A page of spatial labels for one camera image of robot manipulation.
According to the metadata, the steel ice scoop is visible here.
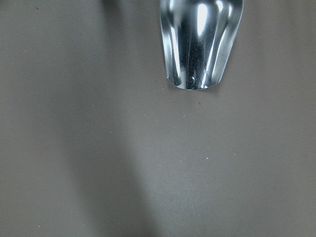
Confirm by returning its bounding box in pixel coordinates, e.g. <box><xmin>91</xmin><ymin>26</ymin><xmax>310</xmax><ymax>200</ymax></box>
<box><xmin>159</xmin><ymin>0</ymin><xmax>244</xmax><ymax>90</ymax></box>

